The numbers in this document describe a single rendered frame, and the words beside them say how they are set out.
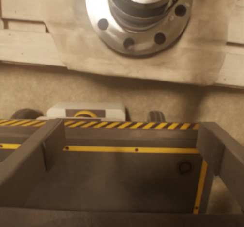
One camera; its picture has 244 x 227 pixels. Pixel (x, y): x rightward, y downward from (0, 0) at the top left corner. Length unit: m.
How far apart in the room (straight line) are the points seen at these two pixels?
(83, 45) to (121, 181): 0.36
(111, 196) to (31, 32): 0.50
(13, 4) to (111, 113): 0.42
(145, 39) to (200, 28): 0.15
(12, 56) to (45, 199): 0.42
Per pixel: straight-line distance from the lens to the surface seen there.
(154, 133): 0.40
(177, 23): 0.50
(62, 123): 0.16
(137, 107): 0.71
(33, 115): 0.74
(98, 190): 0.50
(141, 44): 0.48
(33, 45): 0.60
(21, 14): 0.62
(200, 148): 0.17
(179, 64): 0.53
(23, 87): 0.81
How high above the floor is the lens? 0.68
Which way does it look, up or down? 72 degrees down
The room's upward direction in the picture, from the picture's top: 174 degrees counter-clockwise
